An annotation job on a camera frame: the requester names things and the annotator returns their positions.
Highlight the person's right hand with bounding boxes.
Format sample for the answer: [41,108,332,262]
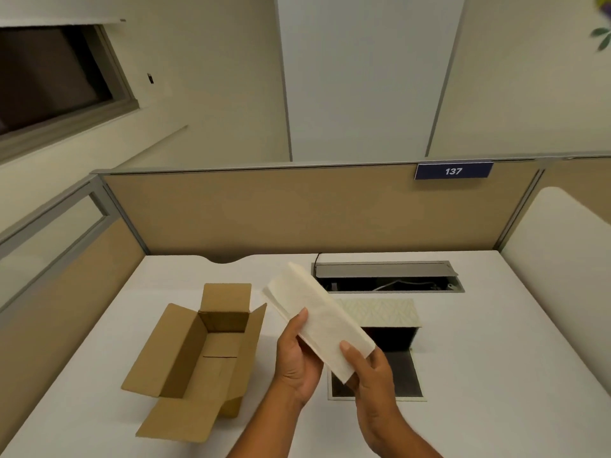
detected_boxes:
[340,342,404,440]

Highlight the person's left hand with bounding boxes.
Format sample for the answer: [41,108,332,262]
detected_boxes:
[270,307,326,411]

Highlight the white tissue stack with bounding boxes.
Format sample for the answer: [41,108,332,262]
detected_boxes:
[262,262,377,383]

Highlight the person's left forearm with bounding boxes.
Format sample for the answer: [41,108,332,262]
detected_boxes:
[213,386,306,458]

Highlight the person's right forearm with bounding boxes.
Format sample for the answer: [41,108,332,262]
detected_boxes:
[365,412,442,458]

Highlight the patterned open tissue box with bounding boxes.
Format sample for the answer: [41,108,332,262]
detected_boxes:
[327,298,427,402]

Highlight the open brown cardboard box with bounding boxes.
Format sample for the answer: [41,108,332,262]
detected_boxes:
[121,283,267,443]

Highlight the beige cubicle partition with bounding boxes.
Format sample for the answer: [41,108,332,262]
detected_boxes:
[0,157,611,444]

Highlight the blue desk number sign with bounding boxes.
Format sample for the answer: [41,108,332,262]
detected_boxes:
[414,162,495,181]

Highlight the white rounded side panel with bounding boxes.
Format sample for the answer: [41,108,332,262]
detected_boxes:
[500,187,611,351]

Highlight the dark window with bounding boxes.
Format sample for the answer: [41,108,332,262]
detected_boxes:
[0,19,140,163]

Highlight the green plant leaves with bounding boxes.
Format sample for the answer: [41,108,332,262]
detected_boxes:
[590,0,611,52]

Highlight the white cable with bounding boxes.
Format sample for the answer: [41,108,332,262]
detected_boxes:
[373,280,440,292]

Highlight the grey desk cable tray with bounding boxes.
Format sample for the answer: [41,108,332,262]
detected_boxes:
[311,261,465,295]

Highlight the white wall panel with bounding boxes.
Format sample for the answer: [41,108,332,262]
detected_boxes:
[276,0,466,162]

